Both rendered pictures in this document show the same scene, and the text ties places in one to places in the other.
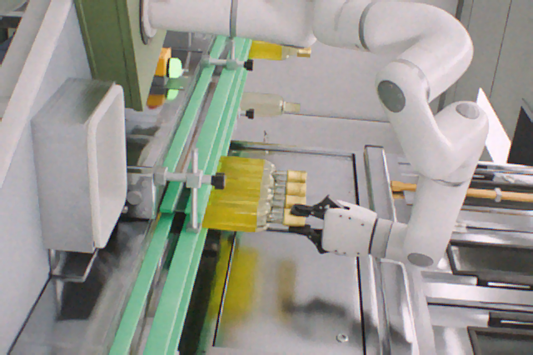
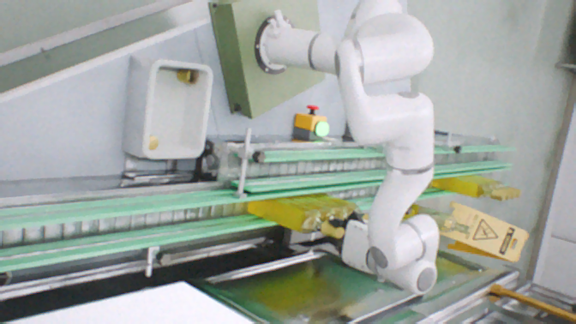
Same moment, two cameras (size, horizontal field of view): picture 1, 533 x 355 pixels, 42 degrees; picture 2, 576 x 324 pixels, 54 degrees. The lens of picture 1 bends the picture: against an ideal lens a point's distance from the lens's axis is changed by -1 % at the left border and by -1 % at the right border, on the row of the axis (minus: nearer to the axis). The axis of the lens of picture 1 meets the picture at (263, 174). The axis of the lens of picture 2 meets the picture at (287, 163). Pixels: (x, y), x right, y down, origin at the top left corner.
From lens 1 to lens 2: 0.87 m
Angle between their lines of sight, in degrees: 40
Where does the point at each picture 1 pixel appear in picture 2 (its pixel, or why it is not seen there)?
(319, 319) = (303, 304)
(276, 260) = (321, 273)
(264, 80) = not seen: outside the picture
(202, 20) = (293, 51)
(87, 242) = (139, 147)
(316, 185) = not seen: hidden behind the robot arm
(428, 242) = (377, 231)
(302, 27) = not seen: hidden behind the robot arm
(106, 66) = (231, 75)
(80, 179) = (143, 99)
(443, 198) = (393, 187)
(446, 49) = (395, 37)
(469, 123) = (399, 99)
